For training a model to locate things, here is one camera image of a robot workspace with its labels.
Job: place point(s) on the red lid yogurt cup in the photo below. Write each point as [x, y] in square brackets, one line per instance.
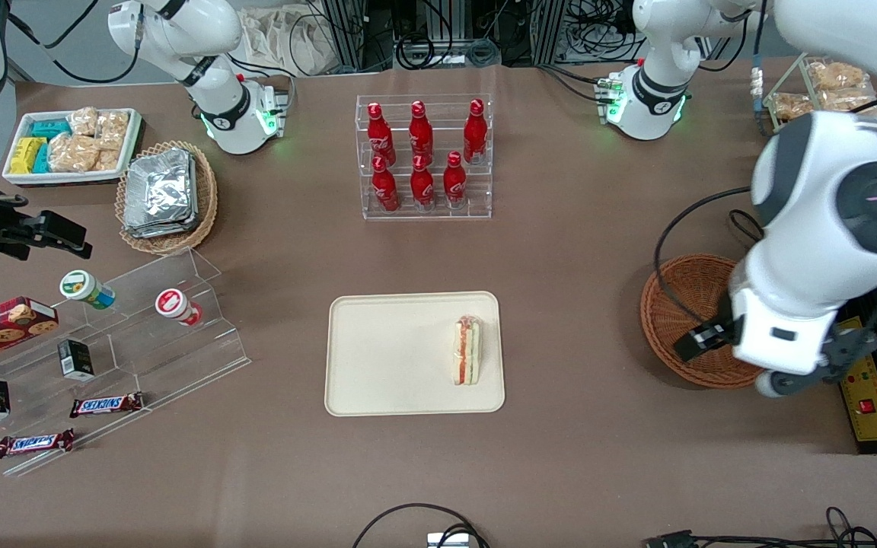
[174, 304]

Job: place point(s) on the snickers chocolate bar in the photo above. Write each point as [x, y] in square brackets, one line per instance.
[107, 404]
[33, 443]

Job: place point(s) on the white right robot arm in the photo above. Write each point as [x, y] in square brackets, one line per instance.
[218, 114]

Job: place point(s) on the beige cloth bag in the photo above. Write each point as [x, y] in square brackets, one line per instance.
[279, 42]

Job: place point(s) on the red cola bottle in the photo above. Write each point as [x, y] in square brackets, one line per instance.
[385, 190]
[422, 188]
[381, 137]
[454, 185]
[475, 132]
[421, 134]

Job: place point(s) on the triangle sandwich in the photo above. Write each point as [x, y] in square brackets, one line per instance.
[467, 350]

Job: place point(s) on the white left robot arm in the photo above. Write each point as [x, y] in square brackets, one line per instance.
[811, 251]

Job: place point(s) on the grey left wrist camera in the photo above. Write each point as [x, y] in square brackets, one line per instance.
[773, 384]

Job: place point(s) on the aluminium profile frame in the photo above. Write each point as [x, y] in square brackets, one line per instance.
[355, 34]

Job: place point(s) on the clear acrylic bottle rack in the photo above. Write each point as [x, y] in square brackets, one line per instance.
[438, 213]

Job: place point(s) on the round brown wicker basket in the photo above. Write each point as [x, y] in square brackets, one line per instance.
[705, 281]

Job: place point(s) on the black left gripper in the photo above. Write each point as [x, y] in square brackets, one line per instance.
[722, 329]

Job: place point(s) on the white rectangular snack tray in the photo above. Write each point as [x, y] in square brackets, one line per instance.
[20, 179]

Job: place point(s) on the cream rectangular tray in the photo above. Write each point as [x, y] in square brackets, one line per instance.
[393, 358]

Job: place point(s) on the small silver device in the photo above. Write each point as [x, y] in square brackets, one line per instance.
[448, 541]

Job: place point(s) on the teal snack package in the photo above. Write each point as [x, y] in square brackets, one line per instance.
[42, 160]
[50, 129]

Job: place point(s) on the silver foil pouch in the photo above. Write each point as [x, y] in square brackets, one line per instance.
[157, 190]
[195, 205]

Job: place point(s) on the clear bag of snacks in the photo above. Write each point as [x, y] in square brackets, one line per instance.
[113, 129]
[846, 101]
[794, 106]
[107, 160]
[836, 76]
[84, 120]
[73, 152]

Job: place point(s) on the green lid yogurt cup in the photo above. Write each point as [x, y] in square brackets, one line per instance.
[82, 287]

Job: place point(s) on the yellow snack package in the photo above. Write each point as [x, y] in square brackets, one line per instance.
[26, 155]

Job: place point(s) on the oval tan wicker basket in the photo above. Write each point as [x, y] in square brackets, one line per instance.
[206, 198]

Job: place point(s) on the clear acrylic step stand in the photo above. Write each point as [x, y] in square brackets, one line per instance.
[141, 350]

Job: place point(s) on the yellow control panel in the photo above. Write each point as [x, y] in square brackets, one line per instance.
[872, 418]

